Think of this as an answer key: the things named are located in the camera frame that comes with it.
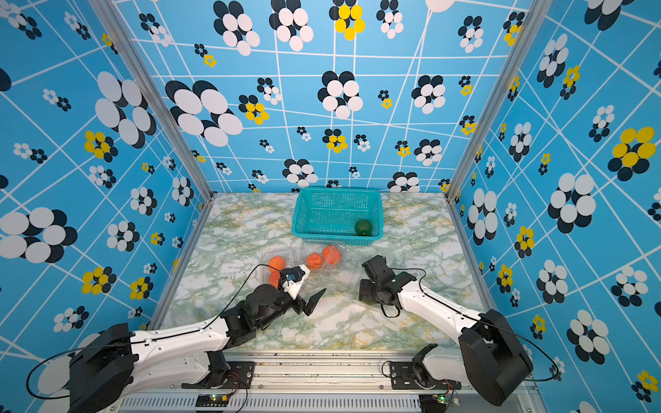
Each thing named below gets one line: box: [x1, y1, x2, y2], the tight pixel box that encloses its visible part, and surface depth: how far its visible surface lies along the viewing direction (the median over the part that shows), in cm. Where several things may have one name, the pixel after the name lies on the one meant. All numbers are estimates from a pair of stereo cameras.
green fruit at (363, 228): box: [354, 219, 373, 237], surface depth 104 cm
